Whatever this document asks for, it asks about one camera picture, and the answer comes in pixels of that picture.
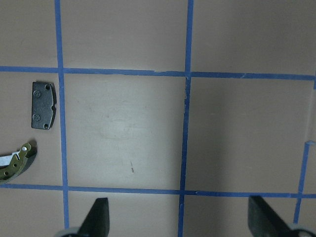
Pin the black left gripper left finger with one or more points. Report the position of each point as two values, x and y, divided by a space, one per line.
96 223

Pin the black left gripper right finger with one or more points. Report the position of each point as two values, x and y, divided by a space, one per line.
263 221

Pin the olive green brake shoe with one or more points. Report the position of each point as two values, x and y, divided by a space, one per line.
16 163

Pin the dark grey brake pad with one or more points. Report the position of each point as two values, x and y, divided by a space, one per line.
43 105

